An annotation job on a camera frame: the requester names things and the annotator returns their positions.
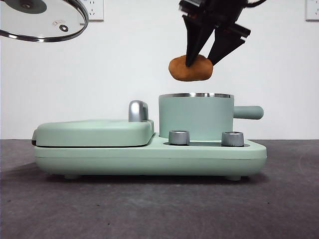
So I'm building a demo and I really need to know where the chrome griddle cover handle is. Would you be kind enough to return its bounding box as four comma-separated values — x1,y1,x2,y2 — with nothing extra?
128,100,150,123

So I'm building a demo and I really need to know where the mint green breakfast machine base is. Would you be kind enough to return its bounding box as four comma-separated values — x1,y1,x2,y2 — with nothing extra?
33,133,267,180

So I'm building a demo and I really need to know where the mint green steamer pot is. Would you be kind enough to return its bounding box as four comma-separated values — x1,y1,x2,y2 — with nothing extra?
158,92,264,140

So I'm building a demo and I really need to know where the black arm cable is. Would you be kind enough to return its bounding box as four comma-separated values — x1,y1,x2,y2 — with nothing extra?
245,0,265,8

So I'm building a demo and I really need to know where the glass lid with green knob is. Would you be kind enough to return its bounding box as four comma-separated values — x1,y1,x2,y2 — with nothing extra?
0,0,89,43

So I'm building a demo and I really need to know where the brown potato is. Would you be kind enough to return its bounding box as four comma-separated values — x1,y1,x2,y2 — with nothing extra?
168,55,214,82

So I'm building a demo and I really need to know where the mint green griddle cover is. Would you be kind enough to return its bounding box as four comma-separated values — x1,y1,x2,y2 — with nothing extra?
31,119,155,148

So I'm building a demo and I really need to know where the silver control knob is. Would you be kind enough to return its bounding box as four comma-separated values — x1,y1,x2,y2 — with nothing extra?
168,130,190,146
221,131,244,147

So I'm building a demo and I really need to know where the white wall socket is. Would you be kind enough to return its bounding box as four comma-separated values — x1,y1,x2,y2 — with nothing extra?
79,0,105,22
305,0,319,22

